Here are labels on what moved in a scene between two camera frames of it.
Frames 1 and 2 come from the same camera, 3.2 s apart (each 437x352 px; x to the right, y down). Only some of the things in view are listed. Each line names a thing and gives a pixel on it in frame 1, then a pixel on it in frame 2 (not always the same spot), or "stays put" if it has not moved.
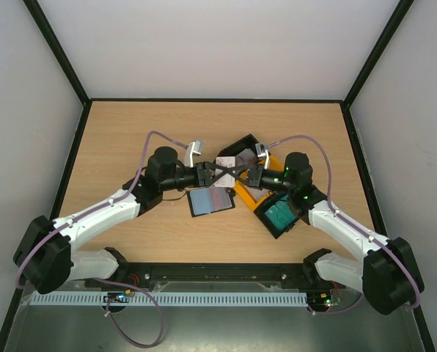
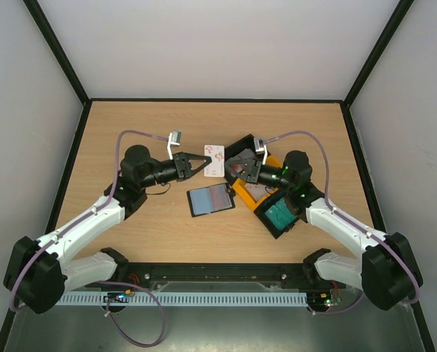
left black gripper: x=203 y=175 -> x=183 y=167
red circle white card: x=219 y=199 stays put
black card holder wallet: x=208 y=200 stays put
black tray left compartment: x=249 y=141 stays put
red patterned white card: x=228 y=180 -> x=216 y=167
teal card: x=281 y=213 stays put
